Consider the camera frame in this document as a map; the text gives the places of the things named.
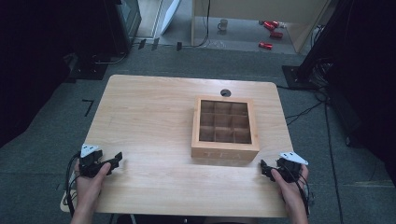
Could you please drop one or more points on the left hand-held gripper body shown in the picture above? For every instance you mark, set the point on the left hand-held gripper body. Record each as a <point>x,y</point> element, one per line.
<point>90,163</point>

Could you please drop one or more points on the grey mug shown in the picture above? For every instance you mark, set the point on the grey mug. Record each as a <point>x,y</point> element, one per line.
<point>223,25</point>

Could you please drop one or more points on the black stand base plate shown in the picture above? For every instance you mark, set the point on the black stand base plate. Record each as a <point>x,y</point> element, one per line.
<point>87,71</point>
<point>299,77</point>

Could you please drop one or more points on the person's right hand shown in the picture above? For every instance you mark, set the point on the person's right hand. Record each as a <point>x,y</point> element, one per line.
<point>292,194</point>

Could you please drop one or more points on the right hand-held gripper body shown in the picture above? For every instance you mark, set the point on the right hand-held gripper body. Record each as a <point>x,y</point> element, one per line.
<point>289,171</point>

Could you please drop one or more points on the dark monitor cabinet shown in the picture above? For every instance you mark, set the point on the dark monitor cabinet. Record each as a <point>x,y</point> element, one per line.
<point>126,21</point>

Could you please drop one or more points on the wooden compartment box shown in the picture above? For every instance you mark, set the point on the wooden compartment box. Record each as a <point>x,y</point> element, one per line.
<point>224,149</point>

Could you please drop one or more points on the person's left hand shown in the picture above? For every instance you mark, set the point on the person's left hand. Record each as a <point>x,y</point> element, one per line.
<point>88,191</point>

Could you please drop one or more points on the white board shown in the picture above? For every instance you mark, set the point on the white board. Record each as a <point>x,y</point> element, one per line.
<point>170,14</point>

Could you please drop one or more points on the red can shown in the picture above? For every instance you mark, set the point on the red can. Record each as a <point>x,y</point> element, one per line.
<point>265,45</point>
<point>270,25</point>

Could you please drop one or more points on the small black floor block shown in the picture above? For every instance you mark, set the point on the small black floor block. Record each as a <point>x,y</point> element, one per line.
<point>142,44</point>
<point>179,46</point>

